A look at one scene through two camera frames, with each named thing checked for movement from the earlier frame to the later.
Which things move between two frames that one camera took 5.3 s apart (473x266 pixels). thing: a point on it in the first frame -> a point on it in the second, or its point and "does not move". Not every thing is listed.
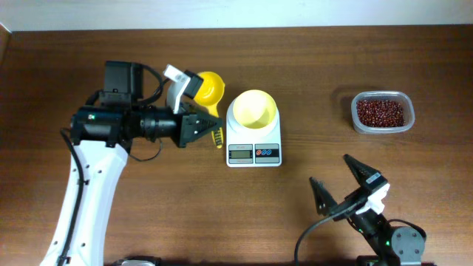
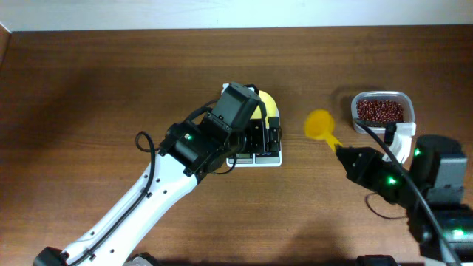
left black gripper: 184,129 -> 261,134
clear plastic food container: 382,111 does not move
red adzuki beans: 380,113 does not move
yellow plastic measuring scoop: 209,93 -> 319,124
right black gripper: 352,203 -> 359,164
